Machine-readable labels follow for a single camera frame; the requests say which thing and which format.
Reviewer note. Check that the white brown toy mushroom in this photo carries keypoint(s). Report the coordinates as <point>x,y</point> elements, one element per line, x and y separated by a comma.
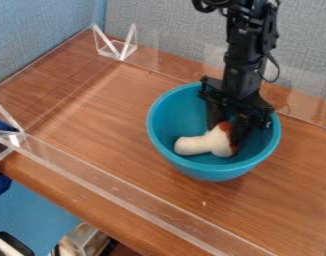
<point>212,142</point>

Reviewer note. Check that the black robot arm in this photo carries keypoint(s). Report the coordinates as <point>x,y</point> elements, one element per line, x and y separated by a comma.
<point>251,38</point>

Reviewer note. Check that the clear acrylic front barrier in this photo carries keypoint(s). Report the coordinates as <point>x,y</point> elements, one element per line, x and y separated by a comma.
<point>57,173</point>

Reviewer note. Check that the black white object below table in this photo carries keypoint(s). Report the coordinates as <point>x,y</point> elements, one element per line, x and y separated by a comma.
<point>12,247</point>

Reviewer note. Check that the clear acrylic back barrier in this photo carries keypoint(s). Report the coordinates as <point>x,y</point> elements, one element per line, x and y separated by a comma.
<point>288,102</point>

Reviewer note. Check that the clear box below table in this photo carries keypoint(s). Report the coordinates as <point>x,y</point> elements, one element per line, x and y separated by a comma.
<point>84,241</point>

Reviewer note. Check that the clear acrylic barrier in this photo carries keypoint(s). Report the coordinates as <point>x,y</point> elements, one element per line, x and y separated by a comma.
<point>288,102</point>
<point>57,173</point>

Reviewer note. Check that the clear acrylic corner bracket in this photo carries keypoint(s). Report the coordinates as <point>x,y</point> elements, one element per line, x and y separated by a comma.
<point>112,48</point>

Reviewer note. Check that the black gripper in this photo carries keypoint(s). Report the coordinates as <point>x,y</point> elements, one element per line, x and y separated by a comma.
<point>222,105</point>

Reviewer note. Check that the blue plastic bowl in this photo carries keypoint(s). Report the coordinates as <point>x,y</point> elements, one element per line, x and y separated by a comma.
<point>177,116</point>

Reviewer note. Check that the clear acrylic left bracket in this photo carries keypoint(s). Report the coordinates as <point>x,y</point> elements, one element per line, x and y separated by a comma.
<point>9,139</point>

